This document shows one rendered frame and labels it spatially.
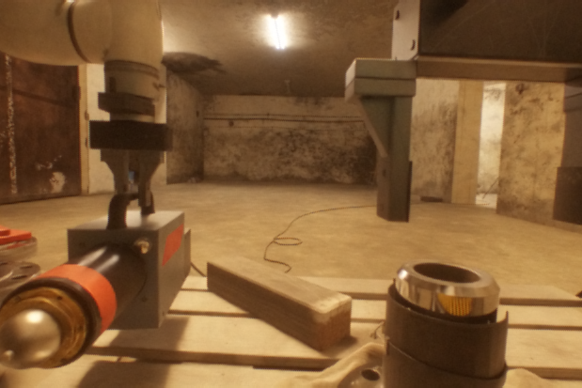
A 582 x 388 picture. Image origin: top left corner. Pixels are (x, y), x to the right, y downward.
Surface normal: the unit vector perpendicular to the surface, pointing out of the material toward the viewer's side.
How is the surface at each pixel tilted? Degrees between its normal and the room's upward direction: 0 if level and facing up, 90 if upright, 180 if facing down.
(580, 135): 90
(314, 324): 90
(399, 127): 90
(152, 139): 90
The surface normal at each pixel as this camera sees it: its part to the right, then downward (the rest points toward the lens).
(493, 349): 0.38, 0.09
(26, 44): -0.02, 0.77
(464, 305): -0.14, 0.08
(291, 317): -0.70, 0.04
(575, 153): -1.00, -0.03
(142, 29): 0.68, 0.10
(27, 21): 0.05, 0.51
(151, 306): 0.13, 0.09
